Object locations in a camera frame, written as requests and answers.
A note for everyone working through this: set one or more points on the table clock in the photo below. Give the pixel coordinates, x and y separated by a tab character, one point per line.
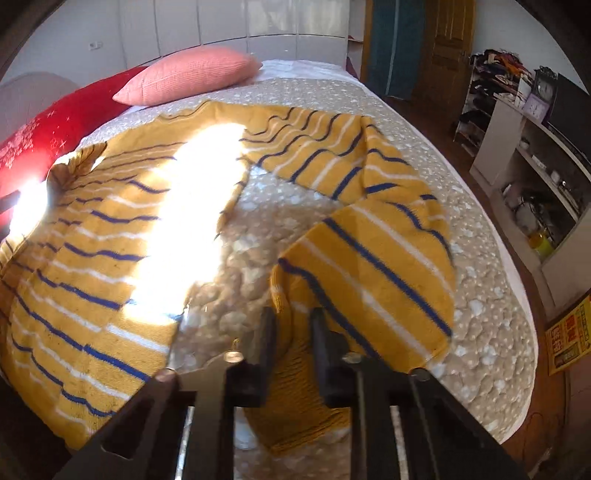
545	90

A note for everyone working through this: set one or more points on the yellow container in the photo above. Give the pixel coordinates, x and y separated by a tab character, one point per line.
542	243

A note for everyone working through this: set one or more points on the teal hanging cloth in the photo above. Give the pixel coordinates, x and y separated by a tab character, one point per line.
396	46

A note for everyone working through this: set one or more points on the pink pillow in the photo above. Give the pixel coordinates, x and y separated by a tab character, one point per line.
184	76

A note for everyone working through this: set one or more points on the beige patterned bed cover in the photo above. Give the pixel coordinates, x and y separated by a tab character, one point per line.
480	277

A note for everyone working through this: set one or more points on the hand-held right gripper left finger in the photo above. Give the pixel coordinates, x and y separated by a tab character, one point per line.
267	332

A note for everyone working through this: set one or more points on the white wardrobe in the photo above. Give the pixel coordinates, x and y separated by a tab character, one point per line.
221	23

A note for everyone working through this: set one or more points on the white shelf unit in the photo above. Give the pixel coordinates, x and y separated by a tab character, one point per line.
540	184

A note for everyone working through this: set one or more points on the black television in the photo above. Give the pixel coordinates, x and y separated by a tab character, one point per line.
570	110

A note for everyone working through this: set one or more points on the red pillow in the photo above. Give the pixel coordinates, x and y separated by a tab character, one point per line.
51	124

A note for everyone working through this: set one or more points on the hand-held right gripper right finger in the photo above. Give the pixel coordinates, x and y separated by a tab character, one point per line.
323	341

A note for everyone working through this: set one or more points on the yellow printed poster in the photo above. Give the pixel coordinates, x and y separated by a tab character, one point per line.
569	339

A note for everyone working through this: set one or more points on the wooden door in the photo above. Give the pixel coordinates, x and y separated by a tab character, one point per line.
445	50

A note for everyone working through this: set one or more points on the yellow striped sweater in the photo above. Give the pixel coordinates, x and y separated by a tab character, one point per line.
92	258

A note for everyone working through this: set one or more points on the shoe rack with shoes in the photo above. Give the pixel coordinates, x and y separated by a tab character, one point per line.
489	87

